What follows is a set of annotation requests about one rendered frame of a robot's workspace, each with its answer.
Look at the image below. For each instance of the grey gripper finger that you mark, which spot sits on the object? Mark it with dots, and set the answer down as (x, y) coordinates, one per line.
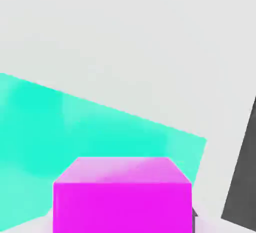
(193, 223)

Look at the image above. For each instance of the small magenta cube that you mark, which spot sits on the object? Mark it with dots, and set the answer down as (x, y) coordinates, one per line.
(122, 207)

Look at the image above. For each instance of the large turquoise box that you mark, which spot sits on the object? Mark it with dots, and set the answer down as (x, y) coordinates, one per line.
(60, 129)

